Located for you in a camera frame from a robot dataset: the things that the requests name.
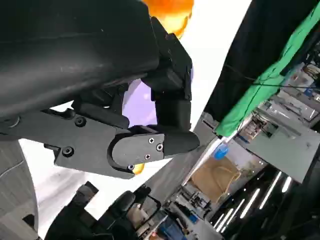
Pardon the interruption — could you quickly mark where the thin black cable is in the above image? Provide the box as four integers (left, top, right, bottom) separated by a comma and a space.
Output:
222, 63, 320, 90

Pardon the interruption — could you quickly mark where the blue round object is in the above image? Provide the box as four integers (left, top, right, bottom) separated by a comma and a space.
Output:
213, 145, 230, 161

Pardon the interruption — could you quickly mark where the lilac plate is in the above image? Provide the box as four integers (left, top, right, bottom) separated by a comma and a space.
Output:
123, 63, 195, 127

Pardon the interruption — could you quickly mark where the green cloth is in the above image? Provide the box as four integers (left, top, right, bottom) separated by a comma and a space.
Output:
214, 3, 320, 137

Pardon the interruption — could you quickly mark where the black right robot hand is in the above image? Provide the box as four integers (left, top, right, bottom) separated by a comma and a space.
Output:
98, 190, 137, 240

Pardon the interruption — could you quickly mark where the grey desk panel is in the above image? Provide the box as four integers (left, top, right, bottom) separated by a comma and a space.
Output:
243, 119, 320, 183

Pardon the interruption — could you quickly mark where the black metal frame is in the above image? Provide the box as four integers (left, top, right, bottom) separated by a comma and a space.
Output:
136, 186, 163, 227

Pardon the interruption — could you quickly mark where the person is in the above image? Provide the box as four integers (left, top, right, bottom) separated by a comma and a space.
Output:
156, 216, 187, 240

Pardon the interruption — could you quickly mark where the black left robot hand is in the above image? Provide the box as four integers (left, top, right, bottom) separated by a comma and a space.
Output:
0, 0, 201, 181

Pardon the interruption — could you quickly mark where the orange white toy bread roll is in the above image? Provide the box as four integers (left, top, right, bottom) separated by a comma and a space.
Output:
140, 0, 195, 39
133, 162, 145, 175

